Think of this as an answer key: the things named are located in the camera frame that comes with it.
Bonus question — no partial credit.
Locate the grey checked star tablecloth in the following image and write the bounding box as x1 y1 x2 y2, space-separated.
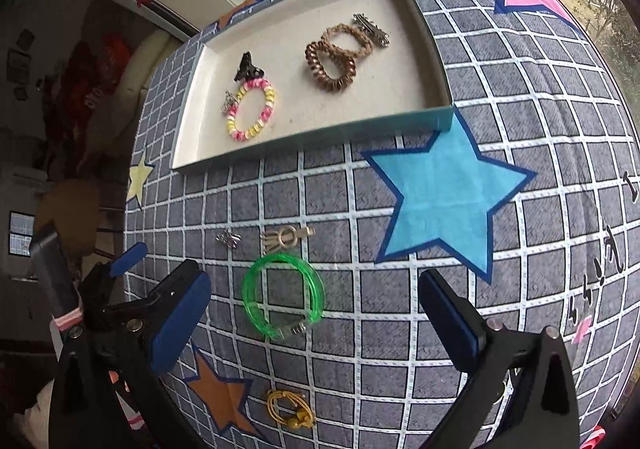
122 0 640 449

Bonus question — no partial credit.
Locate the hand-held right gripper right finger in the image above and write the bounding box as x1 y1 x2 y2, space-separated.
417 269 581 449

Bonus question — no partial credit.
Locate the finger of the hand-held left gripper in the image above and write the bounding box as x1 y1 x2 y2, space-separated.
80 242 148 325

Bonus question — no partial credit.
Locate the wooden chair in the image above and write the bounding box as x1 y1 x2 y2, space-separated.
35 179 126 262

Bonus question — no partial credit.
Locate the grey rectangular tray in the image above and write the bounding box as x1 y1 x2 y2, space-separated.
170 0 456 174

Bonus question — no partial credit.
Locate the pink yellow spiral hair tie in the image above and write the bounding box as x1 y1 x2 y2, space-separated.
223 78 277 142

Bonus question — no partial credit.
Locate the green translucent bracelet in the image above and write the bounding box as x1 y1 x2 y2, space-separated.
241 253 325 342

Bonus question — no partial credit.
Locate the black hair claw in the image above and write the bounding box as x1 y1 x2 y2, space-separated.
232 53 266 82

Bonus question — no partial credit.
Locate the framed wall picture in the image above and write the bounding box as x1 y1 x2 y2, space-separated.
6 49 32 84

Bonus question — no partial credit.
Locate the brown spiral hair tie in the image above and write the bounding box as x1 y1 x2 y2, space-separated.
305 40 358 92

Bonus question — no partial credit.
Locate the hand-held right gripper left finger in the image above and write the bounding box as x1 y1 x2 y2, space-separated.
56 259 213 449

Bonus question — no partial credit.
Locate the dark red blanket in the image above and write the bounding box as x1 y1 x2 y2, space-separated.
42 41 108 170

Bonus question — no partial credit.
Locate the red patterned cushion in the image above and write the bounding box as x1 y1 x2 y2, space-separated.
97 31 133 94

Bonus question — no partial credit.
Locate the cream sofa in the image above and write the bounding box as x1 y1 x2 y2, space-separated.
117 34 182 130

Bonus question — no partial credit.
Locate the yellow cord bracelet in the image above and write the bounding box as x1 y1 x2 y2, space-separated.
265 388 317 430

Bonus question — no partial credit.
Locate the silver bar hair clip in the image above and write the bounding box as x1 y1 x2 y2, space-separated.
351 13 392 48

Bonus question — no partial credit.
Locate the brown braided bracelet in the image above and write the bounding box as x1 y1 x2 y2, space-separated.
320 23 373 60

